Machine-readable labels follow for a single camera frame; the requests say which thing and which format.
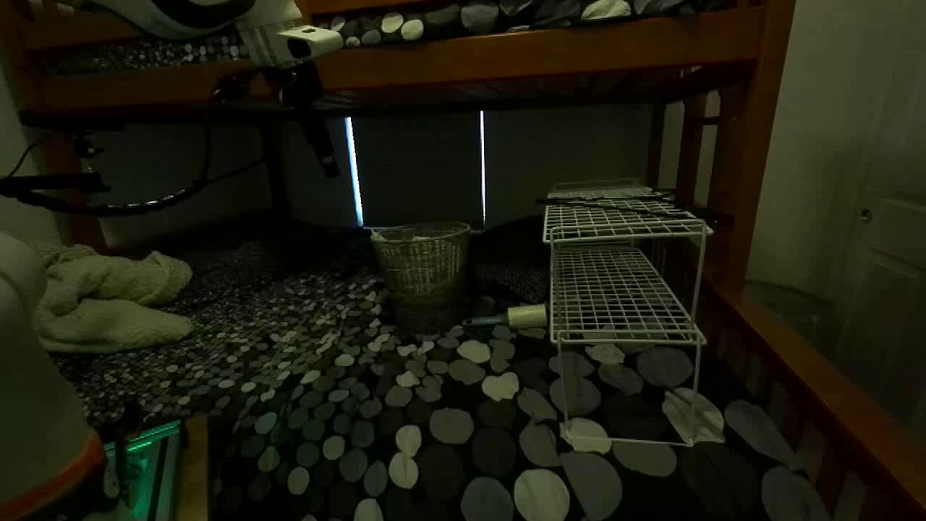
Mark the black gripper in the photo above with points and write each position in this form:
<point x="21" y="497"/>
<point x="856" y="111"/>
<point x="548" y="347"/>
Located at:
<point x="302" y="89"/>

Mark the white lint roller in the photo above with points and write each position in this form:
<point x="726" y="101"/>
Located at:
<point x="526" y="316"/>

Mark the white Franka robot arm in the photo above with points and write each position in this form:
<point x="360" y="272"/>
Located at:
<point x="174" y="14"/>

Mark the gray wicker basket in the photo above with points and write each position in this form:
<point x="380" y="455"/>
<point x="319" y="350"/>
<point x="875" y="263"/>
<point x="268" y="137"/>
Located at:
<point x="420" y="277"/>

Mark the pebble pattern bedspread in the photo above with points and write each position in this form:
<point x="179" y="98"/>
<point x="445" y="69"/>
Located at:
<point x="387" y="408"/>

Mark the beige crumpled towel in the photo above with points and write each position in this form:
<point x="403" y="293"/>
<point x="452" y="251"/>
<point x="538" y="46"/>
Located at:
<point x="105" y="306"/>

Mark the green lit box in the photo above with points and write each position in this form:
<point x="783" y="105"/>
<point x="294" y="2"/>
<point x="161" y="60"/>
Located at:
<point x="147" y="473"/>

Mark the white room door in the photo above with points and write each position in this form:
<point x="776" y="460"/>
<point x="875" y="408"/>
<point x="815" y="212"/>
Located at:
<point x="888" y="292"/>

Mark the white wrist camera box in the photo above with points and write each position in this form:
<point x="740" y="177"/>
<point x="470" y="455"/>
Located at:
<point x="310" y="46"/>

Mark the wooden bunk bed frame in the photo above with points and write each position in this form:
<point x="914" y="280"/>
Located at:
<point x="539" y="60"/>

